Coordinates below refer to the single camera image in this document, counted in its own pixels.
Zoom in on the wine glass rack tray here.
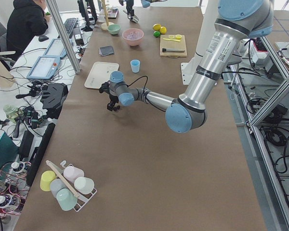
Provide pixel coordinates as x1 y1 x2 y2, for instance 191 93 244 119
106 8 119 19

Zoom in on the wooden cup tree stand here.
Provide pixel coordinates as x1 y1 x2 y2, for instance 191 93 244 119
98 0 114 31

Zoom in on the blue teach pendant tablet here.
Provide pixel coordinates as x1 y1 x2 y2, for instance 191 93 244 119
26 55 61 80

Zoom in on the mint green bowl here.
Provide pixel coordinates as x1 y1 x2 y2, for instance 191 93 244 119
107 24 121 35

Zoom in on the cream rabbit tray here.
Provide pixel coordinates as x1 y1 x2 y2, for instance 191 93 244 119
84 62 119 90

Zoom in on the white wire cup rack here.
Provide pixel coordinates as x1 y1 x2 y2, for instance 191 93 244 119
56 164 97 212

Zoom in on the yellow plastic knife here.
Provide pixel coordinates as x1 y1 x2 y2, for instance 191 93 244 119
162 38 181 42

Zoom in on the grey folded cloth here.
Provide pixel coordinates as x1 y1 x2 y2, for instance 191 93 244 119
99 46 114 56

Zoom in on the grey plastic cup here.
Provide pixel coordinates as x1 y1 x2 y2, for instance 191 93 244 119
50 179 66 198

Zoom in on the person in black hoodie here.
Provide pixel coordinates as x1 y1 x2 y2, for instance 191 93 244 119
6 0 50 61

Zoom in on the wooden cutting board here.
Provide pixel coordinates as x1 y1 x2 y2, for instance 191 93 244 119
159 35 187 58

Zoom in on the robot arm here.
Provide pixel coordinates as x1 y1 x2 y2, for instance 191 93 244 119
99 0 274 133

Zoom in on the steel muddler black tip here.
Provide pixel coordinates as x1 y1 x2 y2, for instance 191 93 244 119
162 48 185 52

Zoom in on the teal plastic cup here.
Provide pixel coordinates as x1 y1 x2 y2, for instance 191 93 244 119
56 188 77 211

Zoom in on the lemon slice near edge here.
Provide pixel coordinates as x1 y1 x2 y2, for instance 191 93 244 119
175 34 182 40

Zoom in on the yellow lemon back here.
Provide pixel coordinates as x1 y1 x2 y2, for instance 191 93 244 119
152 24 161 31

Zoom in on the pale green plastic cup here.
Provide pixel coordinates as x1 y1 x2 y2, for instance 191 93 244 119
74 177 95 194

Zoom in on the dark cherries pair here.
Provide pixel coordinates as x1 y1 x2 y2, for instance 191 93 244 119
113 105 120 111

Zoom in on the green lime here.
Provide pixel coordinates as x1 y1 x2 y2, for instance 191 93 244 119
153 31 160 38

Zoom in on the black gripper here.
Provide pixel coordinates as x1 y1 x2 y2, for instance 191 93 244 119
107 93 120 111
125 0 134 10

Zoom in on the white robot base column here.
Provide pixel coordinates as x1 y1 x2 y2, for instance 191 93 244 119
181 0 219 85

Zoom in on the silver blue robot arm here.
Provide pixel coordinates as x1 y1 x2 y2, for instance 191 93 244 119
119 0 167 10

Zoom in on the yellow lemon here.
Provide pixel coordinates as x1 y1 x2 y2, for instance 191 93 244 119
152 24 161 31
159 26 167 35

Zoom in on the pink bowl of ice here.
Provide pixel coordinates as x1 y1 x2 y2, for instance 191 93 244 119
122 28 144 47

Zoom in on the blue paper cup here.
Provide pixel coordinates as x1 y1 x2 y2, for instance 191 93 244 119
130 59 141 73

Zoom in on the pink plastic cup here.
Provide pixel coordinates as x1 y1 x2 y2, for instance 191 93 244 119
63 166 84 183

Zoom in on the metal ice scoop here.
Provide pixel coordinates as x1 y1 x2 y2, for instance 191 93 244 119
128 14 139 23

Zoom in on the yellow plastic cup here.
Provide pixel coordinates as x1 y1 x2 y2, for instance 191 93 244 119
40 170 56 192

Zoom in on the black keyboard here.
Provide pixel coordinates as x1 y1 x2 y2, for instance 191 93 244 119
64 18 78 38

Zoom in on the yellow lemon front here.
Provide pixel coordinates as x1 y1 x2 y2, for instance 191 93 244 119
159 26 167 35

